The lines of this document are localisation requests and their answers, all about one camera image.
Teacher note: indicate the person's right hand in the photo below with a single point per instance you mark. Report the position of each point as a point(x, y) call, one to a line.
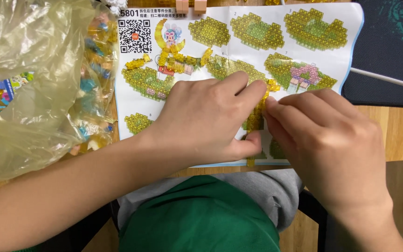
point(334, 150)

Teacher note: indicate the person's left hand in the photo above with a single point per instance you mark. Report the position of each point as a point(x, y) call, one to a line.
point(201, 119)

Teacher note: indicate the yellow translucent brick assembly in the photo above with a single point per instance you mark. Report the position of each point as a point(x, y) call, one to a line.
point(255, 119)

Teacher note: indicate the yellow brick strip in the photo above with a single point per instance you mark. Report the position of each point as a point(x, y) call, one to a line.
point(206, 56)

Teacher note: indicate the cluster of loose yellow bricks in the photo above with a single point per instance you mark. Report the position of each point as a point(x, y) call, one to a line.
point(177, 57)

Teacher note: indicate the black chair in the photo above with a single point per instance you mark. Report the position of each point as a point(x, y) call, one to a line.
point(315, 220)

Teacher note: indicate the grey trousers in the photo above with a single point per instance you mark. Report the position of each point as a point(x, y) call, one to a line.
point(271, 196)

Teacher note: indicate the small yellow brick piece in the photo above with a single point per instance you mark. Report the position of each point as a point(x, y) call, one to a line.
point(136, 63)

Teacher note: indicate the printed brick instruction sheet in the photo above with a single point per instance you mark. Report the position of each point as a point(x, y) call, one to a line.
point(250, 45)

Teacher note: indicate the white thin stick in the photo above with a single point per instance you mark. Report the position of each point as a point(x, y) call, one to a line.
point(387, 79)

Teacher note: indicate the green shirt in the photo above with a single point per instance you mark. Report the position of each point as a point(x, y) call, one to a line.
point(201, 217)

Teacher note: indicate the black mat with green print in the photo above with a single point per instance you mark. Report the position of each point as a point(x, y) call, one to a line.
point(387, 52)

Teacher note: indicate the beige brick pair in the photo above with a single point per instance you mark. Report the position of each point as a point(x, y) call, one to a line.
point(182, 6)

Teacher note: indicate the pile of coloured small bricks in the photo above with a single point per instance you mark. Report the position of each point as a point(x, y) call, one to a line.
point(94, 77)

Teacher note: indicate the yellow bricks at mat edge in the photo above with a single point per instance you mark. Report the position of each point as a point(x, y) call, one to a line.
point(272, 2)

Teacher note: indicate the white brick figure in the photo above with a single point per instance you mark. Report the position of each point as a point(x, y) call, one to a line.
point(115, 5)

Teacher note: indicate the clear yellowish plastic bag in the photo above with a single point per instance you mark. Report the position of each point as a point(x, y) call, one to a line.
point(30, 87)

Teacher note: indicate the colourful printed packet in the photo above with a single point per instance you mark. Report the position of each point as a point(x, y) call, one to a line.
point(7, 92)

